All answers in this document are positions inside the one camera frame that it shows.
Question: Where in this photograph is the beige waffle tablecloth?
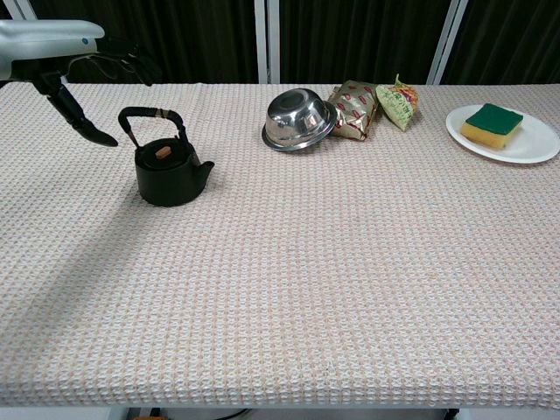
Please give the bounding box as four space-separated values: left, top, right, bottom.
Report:
0 81 560 410

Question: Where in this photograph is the white frame post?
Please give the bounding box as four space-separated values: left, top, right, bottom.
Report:
0 0 39 21
255 0 282 84
426 0 468 87

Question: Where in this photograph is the stainless steel bowl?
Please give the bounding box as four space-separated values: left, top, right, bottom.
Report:
261 92 339 152

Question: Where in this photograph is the black curtain panel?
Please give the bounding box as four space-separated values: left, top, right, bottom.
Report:
441 0 560 87
25 0 260 85
278 0 457 85

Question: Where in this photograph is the gold red snack packet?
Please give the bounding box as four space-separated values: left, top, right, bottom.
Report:
326 80 380 142

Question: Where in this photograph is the green yellow snack packet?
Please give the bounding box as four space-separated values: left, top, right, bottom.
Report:
374 73 420 132

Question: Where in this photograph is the yellow green sponge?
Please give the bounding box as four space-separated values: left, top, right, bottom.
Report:
459 102 525 152

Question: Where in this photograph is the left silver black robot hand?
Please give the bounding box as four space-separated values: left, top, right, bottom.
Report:
0 18 164 148

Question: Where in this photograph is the white round plate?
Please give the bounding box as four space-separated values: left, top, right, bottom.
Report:
445 103 560 165

